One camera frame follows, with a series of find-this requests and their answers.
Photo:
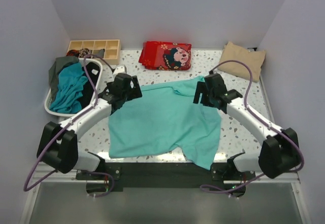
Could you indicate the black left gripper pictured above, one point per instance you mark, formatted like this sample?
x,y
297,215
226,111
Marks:
x,y
134,93

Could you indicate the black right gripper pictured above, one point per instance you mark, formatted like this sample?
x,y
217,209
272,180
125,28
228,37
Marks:
x,y
199,89

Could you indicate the mint green t shirt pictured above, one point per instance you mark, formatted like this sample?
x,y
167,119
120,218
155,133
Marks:
x,y
163,119

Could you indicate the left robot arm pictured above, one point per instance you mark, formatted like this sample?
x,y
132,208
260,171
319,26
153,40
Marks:
x,y
58,146

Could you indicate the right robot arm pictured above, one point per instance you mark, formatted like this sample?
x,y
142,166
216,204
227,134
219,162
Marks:
x,y
279,152

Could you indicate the red folded cartoon blanket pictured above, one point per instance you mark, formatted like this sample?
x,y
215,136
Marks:
x,y
166,56

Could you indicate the black garment with label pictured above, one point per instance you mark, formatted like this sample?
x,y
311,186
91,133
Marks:
x,y
93,70

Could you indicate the wooden compartment organizer box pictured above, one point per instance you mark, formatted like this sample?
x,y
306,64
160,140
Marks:
x,y
112,48

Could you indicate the grey sock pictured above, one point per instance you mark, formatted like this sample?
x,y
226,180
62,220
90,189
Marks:
x,y
99,53

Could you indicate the beige folded t shirt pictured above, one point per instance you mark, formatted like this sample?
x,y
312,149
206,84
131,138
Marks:
x,y
253,59

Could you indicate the pink brown patterned sock roll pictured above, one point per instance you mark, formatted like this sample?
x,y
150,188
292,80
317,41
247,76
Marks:
x,y
85,52

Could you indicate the teal t shirt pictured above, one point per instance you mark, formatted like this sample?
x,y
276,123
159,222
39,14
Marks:
x,y
70,86

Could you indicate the red black patterned sock roll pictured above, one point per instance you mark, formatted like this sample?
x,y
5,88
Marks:
x,y
73,52

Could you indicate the dark grey t shirt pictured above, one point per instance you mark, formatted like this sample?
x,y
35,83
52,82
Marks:
x,y
59,64

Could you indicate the white plastic laundry basket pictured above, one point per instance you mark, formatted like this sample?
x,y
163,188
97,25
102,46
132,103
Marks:
x,y
49,100

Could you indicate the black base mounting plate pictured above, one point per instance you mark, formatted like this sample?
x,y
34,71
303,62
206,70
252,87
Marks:
x,y
163,175

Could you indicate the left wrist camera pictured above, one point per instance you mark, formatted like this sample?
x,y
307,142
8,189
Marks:
x,y
120,69

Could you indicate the aluminium frame rail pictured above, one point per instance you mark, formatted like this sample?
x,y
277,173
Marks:
x,y
279,152

